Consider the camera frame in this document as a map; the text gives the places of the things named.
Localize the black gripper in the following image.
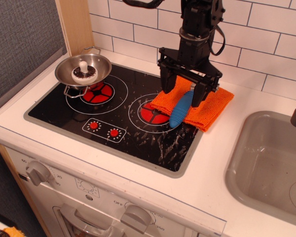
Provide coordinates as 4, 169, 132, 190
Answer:
158, 37, 222, 107

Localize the blue handled metal fork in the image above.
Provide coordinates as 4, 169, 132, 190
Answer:
169, 76, 196, 128

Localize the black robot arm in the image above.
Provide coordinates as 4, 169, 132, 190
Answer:
158, 0, 225, 107

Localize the orange folded cloth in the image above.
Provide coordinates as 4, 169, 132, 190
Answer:
151, 88, 234, 132

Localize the small steel pot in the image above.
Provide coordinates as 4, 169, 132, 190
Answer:
55, 46, 112, 98

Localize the black toy stovetop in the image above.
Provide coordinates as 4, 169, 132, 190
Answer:
24, 65, 202, 178

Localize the right red stove button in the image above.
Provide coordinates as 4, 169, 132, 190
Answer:
110, 129, 119, 137

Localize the red stove button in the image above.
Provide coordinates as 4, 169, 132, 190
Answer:
89, 121, 99, 130
110, 129, 119, 137

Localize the left red stove button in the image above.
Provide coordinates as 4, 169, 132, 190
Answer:
89, 121, 99, 130

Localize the white toy mushroom slice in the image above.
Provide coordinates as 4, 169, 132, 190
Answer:
72, 61, 98, 85

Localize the grey plastic sink basin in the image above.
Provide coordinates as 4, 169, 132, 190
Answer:
225, 111, 296, 225

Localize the right grey oven knob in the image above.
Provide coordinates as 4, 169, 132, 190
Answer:
120, 205, 152, 234

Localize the grey oven knob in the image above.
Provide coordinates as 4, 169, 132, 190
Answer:
26, 161, 51, 186
120, 205, 152, 234

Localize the left grey oven knob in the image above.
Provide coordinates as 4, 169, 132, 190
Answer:
26, 161, 51, 186

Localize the orange object bottom left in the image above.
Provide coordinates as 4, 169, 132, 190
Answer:
3, 227, 25, 237

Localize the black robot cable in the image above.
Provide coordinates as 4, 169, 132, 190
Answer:
122, 0, 226, 56

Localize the wooden side post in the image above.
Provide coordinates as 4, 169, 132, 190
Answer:
55, 0, 94, 56

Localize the oven door with handle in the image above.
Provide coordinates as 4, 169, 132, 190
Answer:
53, 204, 186, 237

